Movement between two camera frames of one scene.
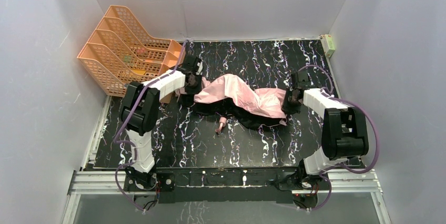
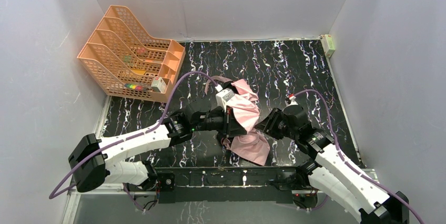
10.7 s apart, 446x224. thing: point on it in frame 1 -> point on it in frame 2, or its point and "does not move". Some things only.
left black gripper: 188,98 -> 229,122
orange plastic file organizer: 120,52 does not move
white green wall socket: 327,43 does not move
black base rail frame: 221,186 does not move
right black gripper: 290,104 -> 271,124
